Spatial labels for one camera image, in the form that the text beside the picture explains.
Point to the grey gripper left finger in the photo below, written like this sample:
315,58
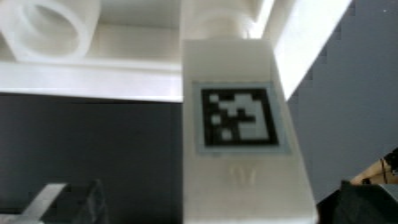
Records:
66,204

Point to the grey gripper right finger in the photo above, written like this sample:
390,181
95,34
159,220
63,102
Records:
361,204

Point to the white chair leg with tag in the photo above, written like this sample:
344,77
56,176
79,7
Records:
246,185

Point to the white chair seat part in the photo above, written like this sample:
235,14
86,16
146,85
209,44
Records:
130,49

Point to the white U-shaped fence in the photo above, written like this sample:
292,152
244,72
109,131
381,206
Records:
299,28

